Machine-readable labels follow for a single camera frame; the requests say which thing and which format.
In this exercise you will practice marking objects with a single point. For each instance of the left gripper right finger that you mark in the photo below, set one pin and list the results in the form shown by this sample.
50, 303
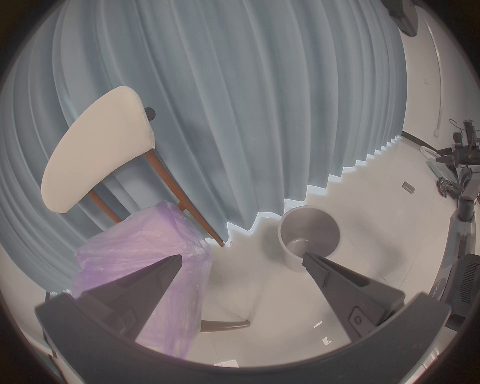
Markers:
348, 296

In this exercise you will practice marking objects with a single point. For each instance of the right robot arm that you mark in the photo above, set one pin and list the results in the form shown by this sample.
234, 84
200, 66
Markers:
467, 206

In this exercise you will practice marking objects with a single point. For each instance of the purple plastic bag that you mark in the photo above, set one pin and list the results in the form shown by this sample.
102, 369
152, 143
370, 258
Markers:
131, 243

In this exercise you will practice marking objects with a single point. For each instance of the silver trash bin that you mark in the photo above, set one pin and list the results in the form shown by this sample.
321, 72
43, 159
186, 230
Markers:
311, 228

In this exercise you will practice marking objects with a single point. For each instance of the pale blue curtain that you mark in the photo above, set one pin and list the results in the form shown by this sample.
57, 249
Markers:
243, 93

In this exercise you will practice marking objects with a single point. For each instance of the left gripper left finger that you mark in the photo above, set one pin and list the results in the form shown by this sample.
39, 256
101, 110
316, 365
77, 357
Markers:
135, 296

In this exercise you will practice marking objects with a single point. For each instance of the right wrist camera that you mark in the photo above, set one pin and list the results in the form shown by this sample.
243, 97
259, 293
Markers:
467, 133

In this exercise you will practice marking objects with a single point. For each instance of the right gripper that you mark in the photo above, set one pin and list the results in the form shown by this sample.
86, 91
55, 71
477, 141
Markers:
465, 155

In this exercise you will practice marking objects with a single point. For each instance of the cream cushioned wooden chair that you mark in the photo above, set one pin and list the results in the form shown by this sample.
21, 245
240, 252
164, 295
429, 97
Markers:
93, 150

